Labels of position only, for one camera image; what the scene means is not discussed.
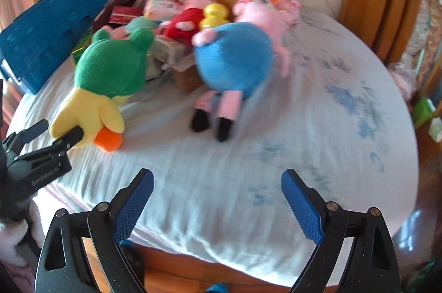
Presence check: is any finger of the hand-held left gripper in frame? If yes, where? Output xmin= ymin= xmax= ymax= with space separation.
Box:
xmin=14 ymin=126 xmax=85 ymax=165
xmin=4 ymin=119 xmax=50 ymax=156

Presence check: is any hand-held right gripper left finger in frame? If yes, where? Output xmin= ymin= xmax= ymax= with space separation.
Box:
xmin=35 ymin=169 xmax=155 ymax=293

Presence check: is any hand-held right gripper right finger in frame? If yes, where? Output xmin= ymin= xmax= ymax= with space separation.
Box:
xmin=281 ymin=169 xmax=403 ymax=293

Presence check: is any green and yellow duck plush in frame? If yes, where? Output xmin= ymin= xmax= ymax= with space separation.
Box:
xmin=49 ymin=28 xmax=155 ymax=153

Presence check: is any blue plastic crate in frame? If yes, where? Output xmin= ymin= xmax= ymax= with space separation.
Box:
xmin=0 ymin=0 xmax=111 ymax=95

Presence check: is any wooden desk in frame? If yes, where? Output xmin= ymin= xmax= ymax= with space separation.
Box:
xmin=81 ymin=238 xmax=298 ymax=292

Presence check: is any white tablecloth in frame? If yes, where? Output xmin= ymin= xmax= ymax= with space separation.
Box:
xmin=7 ymin=4 xmax=420 ymax=288

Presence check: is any brown cardboard box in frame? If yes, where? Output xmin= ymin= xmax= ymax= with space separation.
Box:
xmin=171 ymin=54 xmax=204 ymax=94

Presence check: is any dark maroon bag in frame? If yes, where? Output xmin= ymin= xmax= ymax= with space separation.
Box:
xmin=93 ymin=0 xmax=147 ymax=34

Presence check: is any beige box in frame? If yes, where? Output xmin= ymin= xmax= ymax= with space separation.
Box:
xmin=152 ymin=35 xmax=189 ymax=63

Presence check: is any teal plush toy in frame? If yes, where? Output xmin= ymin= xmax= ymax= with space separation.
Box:
xmin=126 ymin=17 xmax=161 ymax=35

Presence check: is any red box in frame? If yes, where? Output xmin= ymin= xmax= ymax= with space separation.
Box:
xmin=110 ymin=4 xmax=144 ymax=24

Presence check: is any bright green box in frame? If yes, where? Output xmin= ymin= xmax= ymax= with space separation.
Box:
xmin=412 ymin=96 xmax=436 ymax=131

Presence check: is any white tissue pack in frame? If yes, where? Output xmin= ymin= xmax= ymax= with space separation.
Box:
xmin=428 ymin=117 xmax=442 ymax=143

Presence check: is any pig plush blue shirt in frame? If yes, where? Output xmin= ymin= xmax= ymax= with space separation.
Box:
xmin=189 ymin=0 xmax=301 ymax=142

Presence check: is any pale pastel box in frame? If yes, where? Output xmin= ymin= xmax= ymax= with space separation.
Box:
xmin=143 ymin=0 xmax=183 ymax=20

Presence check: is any pig plush red dress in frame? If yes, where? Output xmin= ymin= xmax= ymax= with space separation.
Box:
xmin=161 ymin=0 xmax=208 ymax=45

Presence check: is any yellow duck toy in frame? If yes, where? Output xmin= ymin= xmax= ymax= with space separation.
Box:
xmin=198 ymin=2 xmax=230 ymax=29

